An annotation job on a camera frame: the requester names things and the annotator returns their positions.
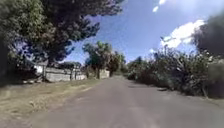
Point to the green trees by fence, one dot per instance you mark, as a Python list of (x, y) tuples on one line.
[(101, 56)]

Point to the dry grass verge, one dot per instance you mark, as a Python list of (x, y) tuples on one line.
[(30, 98)]

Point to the row of green bushes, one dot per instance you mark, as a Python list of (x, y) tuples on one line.
[(173, 71)]

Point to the large dark tree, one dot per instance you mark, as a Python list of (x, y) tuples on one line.
[(40, 30)]

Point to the grey asphalt road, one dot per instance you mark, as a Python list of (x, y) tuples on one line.
[(123, 106)]

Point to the pale wall fence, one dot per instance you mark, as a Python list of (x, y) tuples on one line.
[(60, 74)]

